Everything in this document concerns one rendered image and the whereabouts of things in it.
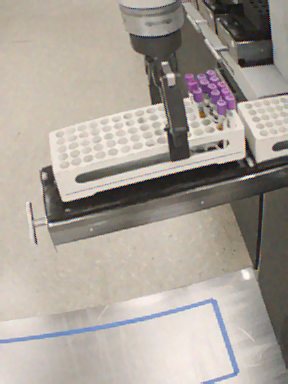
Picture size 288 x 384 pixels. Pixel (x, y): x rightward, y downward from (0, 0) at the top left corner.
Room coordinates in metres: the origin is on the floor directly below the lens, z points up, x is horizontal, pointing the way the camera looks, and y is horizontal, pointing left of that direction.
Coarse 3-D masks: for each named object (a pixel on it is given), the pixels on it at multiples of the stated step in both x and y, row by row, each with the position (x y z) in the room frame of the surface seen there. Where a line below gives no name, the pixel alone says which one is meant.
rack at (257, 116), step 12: (240, 108) 0.78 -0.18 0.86; (252, 108) 0.77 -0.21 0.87; (264, 108) 0.77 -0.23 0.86; (276, 108) 0.78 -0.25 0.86; (240, 120) 0.77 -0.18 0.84; (252, 120) 0.75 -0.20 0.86; (264, 120) 0.75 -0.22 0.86; (276, 120) 0.74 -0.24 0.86; (252, 132) 0.71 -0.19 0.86; (264, 132) 0.72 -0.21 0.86; (276, 132) 0.71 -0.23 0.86; (252, 144) 0.72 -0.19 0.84; (264, 144) 0.69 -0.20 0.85; (276, 144) 0.74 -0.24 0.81; (264, 156) 0.69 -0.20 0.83; (276, 156) 0.70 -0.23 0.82
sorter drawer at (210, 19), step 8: (200, 0) 1.34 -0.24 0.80; (208, 0) 1.31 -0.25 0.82; (216, 0) 1.30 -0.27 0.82; (200, 8) 1.35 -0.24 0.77; (208, 8) 1.29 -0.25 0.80; (216, 8) 1.26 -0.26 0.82; (224, 8) 1.28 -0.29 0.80; (240, 8) 1.26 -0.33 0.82; (208, 16) 1.28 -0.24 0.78; (216, 16) 1.24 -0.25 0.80; (192, 24) 1.29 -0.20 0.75; (200, 24) 1.30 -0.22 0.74; (208, 24) 1.30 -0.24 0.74
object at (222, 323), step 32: (192, 288) 0.47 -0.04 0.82; (224, 288) 0.46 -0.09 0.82; (256, 288) 0.45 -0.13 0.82; (32, 320) 0.45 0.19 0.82; (64, 320) 0.45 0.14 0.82; (96, 320) 0.44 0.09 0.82; (128, 320) 0.44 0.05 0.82; (160, 320) 0.43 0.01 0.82; (192, 320) 0.42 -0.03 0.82; (224, 320) 0.41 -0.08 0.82; (256, 320) 0.39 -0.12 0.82; (0, 352) 0.39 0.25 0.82; (32, 352) 0.39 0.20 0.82; (64, 352) 0.39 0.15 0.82; (96, 352) 0.39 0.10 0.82; (128, 352) 0.38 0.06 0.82; (160, 352) 0.37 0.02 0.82; (192, 352) 0.36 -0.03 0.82; (224, 352) 0.35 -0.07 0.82; (256, 352) 0.33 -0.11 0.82
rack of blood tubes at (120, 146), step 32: (64, 128) 0.76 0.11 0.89; (96, 128) 0.75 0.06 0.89; (128, 128) 0.73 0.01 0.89; (160, 128) 0.72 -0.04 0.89; (192, 128) 0.71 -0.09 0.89; (64, 160) 0.69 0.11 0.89; (96, 160) 0.68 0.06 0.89; (128, 160) 0.67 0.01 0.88; (160, 160) 0.71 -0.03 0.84; (192, 160) 0.68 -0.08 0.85; (224, 160) 0.69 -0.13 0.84; (64, 192) 0.67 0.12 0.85
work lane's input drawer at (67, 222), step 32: (96, 192) 0.70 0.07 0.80; (128, 192) 0.69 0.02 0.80; (160, 192) 0.67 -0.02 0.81; (192, 192) 0.66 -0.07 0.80; (224, 192) 0.67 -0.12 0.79; (256, 192) 0.68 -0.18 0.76; (32, 224) 0.70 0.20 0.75; (64, 224) 0.65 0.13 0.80; (96, 224) 0.65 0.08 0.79; (128, 224) 0.65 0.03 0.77
